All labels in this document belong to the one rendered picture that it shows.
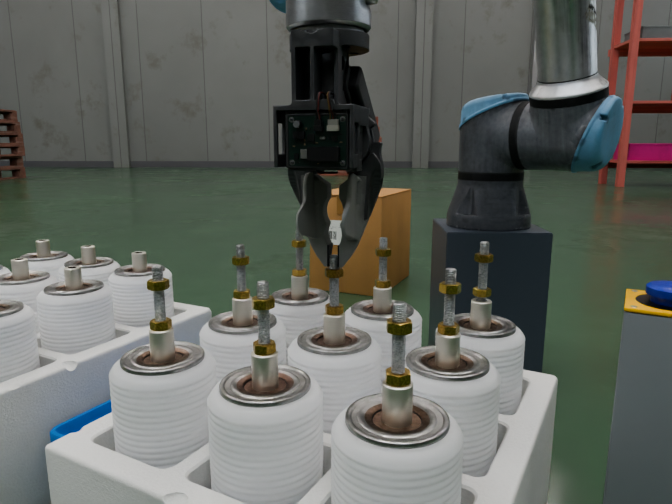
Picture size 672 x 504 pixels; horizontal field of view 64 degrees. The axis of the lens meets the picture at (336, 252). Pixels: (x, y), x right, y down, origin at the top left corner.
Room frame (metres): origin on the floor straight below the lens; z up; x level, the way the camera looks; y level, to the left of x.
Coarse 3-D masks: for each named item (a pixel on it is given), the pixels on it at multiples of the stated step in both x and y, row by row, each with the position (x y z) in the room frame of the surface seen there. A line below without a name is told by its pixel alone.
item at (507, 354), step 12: (516, 336) 0.54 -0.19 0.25; (468, 348) 0.53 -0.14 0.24; (480, 348) 0.52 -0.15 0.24; (492, 348) 0.52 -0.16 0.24; (504, 348) 0.52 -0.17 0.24; (516, 348) 0.53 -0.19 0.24; (492, 360) 0.52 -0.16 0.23; (504, 360) 0.52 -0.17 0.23; (516, 360) 0.53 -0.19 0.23; (504, 372) 0.52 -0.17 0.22; (516, 372) 0.53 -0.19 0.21; (504, 384) 0.52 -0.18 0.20; (516, 384) 0.53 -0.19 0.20; (504, 396) 0.52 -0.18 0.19; (516, 396) 0.53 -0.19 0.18; (504, 408) 0.53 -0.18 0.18; (516, 408) 0.54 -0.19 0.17
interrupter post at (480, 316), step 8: (472, 304) 0.56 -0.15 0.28; (480, 304) 0.56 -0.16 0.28; (488, 304) 0.56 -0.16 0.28; (472, 312) 0.56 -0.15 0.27; (480, 312) 0.56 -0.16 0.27; (488, 312) 0.56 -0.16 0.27; (472, 320) 0.56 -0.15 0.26; (480, 320) 0.56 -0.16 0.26; (488, 320) 0.56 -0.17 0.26; (480, 328) 0.56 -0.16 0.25; (488, 328) 0.56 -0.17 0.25
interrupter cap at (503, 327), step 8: (456, 320) 0.58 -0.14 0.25; (464, 320) 0.58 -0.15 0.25; (496, 320) 0.58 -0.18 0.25; (504, 320) 0.58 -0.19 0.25; (464, 328) 0.55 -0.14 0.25; (472, 328) 0.56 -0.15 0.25; (496, 328) 0.56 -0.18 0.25; (504, 328) 0.55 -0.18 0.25; (512, 328) 0.55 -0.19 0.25; (472, 336) 0.53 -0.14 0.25; (480, 336) 0.53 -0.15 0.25; (488, 336) 0.53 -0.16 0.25; (496, 336) 0.53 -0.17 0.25; (504, 336) 0.53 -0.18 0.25
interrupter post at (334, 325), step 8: (328, 320) 0.51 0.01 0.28; (336, 320) 0.51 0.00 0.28; (344, 320) 0.52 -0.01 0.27; (328, 328) 0.51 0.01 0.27; (336, 328) 0.51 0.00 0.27; (344, 328) 0.52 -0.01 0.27; (328, 336) 0.51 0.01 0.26; (336, 336) 0.51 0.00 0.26; (344, 336) 0.52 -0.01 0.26; (328, 344) 0.51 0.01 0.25; (336, 344) 0.51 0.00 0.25
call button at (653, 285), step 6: (654, 282) 0.46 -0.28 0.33; (660, 282) 0.46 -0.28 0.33; (666, 282) 0.46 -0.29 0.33; (648, 288) 0.45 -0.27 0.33; (654, 288) 0.44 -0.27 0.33; (660, 288) 0.44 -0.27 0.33; (666, 288) 0.44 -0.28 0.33; (648, 294) 0.45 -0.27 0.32; (654, 294) 0.44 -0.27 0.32; (660, 294) 0.44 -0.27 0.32; (666, 294) 0.43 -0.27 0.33; (654, 300) 0.45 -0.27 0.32; (660, 300) 0.44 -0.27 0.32; (666, 300) 0.44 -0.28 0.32
